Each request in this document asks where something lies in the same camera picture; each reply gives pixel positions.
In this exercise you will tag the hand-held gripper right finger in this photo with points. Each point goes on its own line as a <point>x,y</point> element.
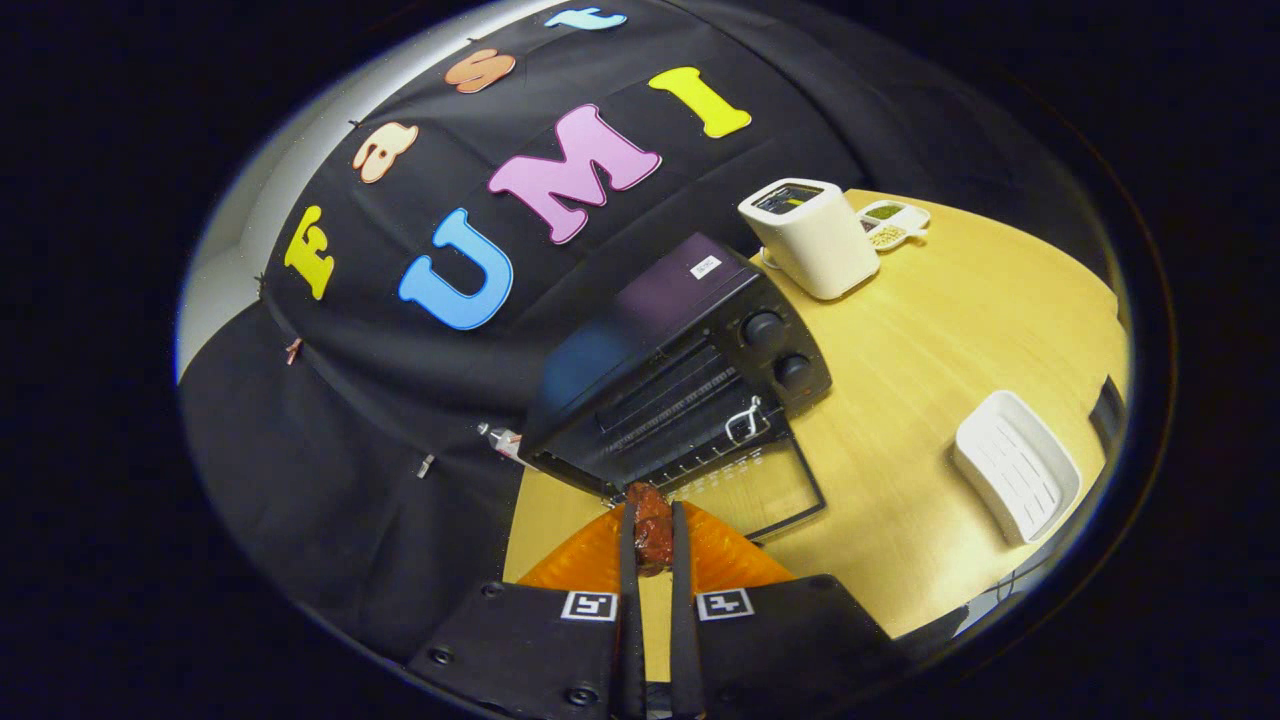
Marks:
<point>683,640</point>

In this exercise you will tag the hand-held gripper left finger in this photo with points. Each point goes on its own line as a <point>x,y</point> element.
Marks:
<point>630,640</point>

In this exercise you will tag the brown roasted meat piece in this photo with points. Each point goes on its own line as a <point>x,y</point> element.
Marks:
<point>652,530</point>

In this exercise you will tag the black toaster oven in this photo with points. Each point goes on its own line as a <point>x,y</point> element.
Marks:
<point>660,300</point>

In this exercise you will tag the white bread toaster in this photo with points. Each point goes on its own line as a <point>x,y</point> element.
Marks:
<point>815,250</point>

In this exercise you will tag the clear plastic bottle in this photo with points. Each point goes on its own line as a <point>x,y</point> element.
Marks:
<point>503,440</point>

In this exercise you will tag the silver clip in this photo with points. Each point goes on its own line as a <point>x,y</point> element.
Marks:
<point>426,466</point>

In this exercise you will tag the white ribbed tray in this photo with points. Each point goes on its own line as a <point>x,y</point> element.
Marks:
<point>1010,460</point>

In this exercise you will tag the copper clip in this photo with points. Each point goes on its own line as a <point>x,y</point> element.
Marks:
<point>293,351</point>

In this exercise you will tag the white divided dish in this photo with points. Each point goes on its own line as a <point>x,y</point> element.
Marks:
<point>905,215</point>

